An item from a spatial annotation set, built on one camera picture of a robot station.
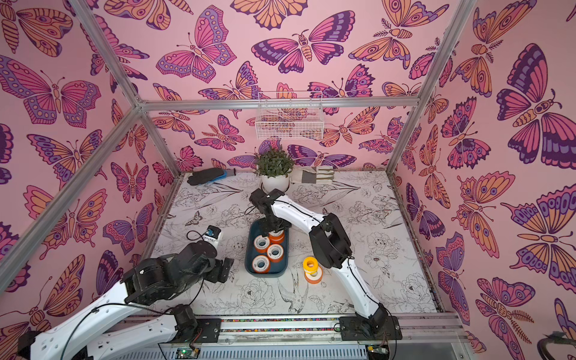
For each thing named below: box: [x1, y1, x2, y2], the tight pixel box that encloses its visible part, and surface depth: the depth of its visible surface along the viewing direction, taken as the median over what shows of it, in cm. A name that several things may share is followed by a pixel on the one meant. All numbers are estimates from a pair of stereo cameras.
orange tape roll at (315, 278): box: [303, 264, 324, 285], surface depth 85 cm
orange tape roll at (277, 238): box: [268, 229, 285, 246], surface depth 94 cm
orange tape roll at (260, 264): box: [252, 255, 270, 274], surface depth 88 cm
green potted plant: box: [255, 148, 295, 178], surface depth 98 cm
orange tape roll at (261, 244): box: [253, 234, 270, 254], surface depth 94 cm
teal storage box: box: [244, 219, 289, 278], surface depth 90 cm
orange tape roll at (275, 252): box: [266, 243, 285, 264], surface depth 91 cm
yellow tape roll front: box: [302, 256, 319, 275], surface depth 86 cm
